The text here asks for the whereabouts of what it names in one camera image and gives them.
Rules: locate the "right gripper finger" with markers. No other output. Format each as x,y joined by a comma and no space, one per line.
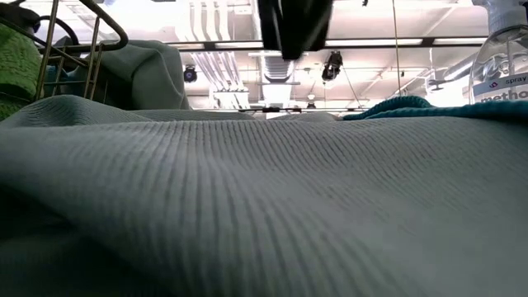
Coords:
271,24
303,29

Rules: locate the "light blue microfiber towel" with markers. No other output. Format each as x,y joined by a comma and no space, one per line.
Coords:
152,74
264,198

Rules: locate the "green microfiber towel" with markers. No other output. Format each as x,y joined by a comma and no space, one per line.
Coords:
16,62

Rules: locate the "white ceiling pipes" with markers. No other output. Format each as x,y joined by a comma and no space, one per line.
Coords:
216,70

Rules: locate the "black ceiling spotlight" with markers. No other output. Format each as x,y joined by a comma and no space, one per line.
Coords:
332,68
189,75

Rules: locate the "silver ceiling air duct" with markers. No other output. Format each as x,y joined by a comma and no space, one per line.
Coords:
278,70

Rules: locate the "black overhead rig bar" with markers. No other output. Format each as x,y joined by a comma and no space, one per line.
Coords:
428,41

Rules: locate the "clear plastic spray bottle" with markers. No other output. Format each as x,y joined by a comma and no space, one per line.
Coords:
503,57

